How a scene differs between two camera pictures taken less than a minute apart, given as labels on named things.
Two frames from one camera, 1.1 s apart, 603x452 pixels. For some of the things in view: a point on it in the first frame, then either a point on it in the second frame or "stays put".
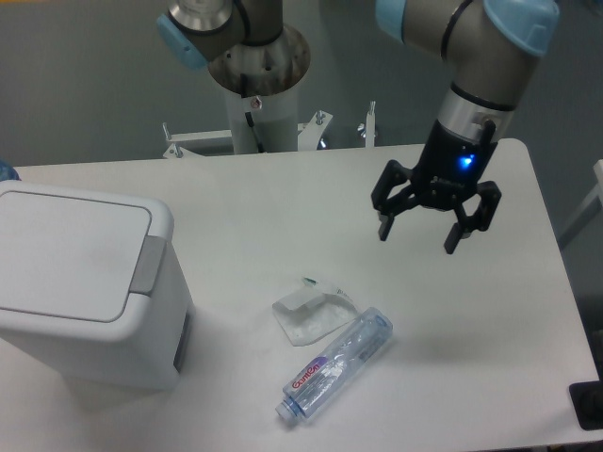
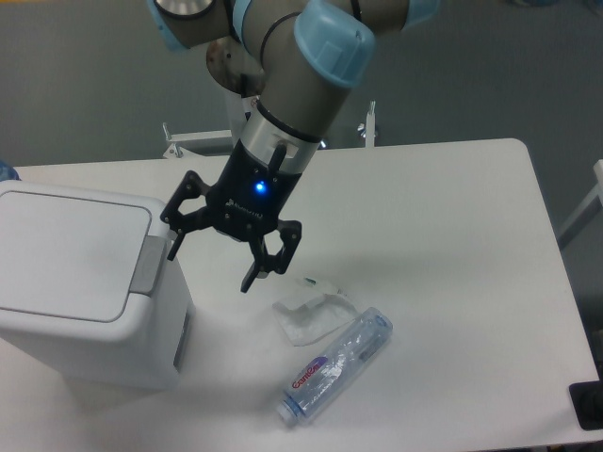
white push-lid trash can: x=92 y=287 stays put
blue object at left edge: x=8 y=171 stays put
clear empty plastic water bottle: x=320 y=379 stays put
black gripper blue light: x=449 y=165 to x=246 y=201
